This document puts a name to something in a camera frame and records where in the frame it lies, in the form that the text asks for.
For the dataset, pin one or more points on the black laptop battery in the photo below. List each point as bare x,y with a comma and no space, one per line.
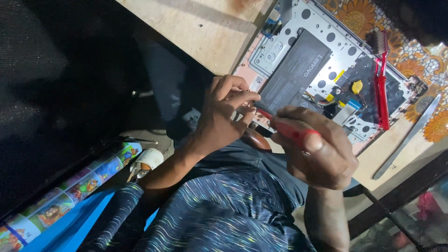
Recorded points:
294,71

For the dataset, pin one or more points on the plywood board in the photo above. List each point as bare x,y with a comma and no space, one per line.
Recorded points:
206,31

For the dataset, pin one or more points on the white cup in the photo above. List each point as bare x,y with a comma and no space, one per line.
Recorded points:
151,159

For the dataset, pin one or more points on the person's left hand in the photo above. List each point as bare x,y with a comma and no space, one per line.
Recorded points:
215,122

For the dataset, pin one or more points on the blue plastic sheet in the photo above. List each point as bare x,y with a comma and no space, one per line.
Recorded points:
87,220

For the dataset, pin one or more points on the black fabric bag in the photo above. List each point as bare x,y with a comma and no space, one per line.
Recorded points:
52,87

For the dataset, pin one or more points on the red screwdriver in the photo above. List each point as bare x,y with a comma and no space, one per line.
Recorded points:
292,131

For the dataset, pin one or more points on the yellow coin cell battery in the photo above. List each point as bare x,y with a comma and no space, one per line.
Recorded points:
357,87

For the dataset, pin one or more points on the open laptop chassis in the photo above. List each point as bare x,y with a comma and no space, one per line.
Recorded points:
353,66

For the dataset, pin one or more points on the person's right hand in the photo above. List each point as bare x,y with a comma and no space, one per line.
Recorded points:
325,161

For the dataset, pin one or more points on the cartoon print paper roll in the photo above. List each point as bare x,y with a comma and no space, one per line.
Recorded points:
70,196

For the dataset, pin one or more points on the flat metal prying tool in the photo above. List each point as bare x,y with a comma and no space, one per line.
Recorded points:
407,138

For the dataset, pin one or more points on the sunflower print tablecloth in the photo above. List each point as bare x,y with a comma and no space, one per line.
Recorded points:
420,66

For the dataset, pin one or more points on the small blue circuit board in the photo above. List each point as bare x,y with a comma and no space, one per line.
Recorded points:
270,27

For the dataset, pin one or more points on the pink cloth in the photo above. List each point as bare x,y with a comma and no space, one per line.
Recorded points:
428,206

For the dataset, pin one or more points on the dark streaked shirt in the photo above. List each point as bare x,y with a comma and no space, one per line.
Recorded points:
217,213

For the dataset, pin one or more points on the dark grey trousers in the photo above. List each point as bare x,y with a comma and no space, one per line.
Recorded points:
171,80

